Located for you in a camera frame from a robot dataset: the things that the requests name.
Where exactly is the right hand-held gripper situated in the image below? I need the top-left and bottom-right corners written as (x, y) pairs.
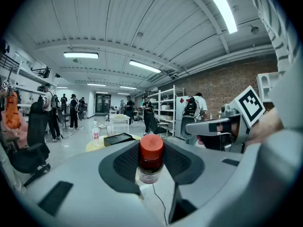
top-left (185, 86), bottom-right (266, 154)

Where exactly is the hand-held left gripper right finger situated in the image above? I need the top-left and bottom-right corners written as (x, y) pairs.
top-left (162, 129), bottom-right (303, 227)

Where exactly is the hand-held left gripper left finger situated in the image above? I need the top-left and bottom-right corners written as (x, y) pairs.
top-left (23, 140), bottom-right (168, 227)

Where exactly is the black tray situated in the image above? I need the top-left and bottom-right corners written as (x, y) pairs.
top-left (103, 132), bottom-right (137, 148)

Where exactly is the red-capped small jar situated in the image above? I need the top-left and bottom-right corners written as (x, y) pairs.
top-left (134, 133), bottom-right (165, 185)

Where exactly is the person's right forearm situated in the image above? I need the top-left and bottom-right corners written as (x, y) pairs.
top-left (246, 107), bottom-right (284, 148)

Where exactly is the white multi-level shelving rack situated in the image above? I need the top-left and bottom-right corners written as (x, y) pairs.
top-left (0, 60), bottom-right (59, 108)

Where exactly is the clear water bottle red label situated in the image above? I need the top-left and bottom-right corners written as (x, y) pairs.
top-left (91, 121), bottom-right (101, 148)

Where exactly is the pale metal cabinet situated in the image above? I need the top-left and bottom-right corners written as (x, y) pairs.
top-left (175, 95), bottom-right (190, 139)

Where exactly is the white metal shelving unit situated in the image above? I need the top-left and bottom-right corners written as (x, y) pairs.
top-left (146, 84), bottom-right (185, 137)

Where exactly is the black wheeled office chair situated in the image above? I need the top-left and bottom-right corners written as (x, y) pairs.
top-left (6, 101), bottom-right (52, 188)

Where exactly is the white rectangular table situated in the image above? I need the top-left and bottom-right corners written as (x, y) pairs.
top-left (108, 113), bottom-right (132, 135)

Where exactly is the white arched display shelf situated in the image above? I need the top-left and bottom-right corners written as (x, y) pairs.
top-left (256, 71), bottom-right (279, 103)

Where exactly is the pink jacket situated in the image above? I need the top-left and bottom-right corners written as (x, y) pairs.
top-left (0, 109), bottom-right (29, 150)

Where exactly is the dark double door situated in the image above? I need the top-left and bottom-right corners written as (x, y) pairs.
top-left (95, 93), bottom-right (112, 114)

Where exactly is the orange garment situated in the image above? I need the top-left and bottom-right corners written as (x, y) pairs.
top-left (4, 91), bottom-right (22, 130)

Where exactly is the striped white shirt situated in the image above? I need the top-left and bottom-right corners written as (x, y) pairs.
top-left (245, 0), bottom-right (299, 75)

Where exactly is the thin black cable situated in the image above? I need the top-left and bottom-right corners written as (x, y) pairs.
top-left (152, 183), bottom-right (169, 226)

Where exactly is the black metal-frame chair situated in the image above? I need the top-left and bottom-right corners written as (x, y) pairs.
top-left (148, 112), bottom-right (170, 139)

